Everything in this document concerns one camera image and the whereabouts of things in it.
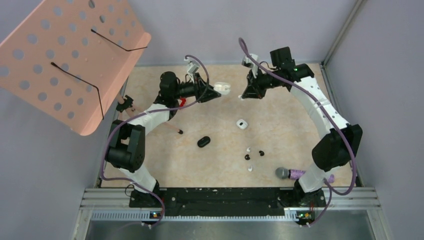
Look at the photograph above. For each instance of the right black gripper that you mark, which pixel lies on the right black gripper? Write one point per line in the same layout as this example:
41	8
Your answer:
253	89

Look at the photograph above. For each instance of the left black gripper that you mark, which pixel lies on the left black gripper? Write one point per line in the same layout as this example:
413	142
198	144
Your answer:
208	94

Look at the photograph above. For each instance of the white oval charging case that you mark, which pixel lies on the white oval charging case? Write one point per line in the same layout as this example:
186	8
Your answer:
223	88

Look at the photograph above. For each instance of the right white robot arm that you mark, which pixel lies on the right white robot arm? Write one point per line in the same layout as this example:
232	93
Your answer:
339	139

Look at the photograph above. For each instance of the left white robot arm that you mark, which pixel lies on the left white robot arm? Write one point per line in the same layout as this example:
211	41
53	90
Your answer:
126	148

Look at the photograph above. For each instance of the white square charging case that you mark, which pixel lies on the white square charging case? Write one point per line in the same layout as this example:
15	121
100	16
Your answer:
242	124

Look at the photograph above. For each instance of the red toy window brick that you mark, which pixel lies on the red toy window brick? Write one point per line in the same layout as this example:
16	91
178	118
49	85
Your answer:
182	102

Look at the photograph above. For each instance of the purple glitter microphone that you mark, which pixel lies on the purple glitter microphone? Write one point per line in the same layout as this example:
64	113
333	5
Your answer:
296	174

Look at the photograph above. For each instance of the pink perforated music stand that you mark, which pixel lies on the pink perforated music stand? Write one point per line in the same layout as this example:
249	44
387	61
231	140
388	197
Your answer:
70	58

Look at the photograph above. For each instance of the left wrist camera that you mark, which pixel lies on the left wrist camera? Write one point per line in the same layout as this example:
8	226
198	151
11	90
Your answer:
192	66

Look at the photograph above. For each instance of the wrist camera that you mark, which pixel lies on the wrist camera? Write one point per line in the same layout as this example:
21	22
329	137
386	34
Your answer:
192	66
249	62

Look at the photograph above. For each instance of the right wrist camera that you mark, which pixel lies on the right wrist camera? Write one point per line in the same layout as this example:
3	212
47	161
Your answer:
249	62

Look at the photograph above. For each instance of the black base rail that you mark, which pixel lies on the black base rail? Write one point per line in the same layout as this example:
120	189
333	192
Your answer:
225	202

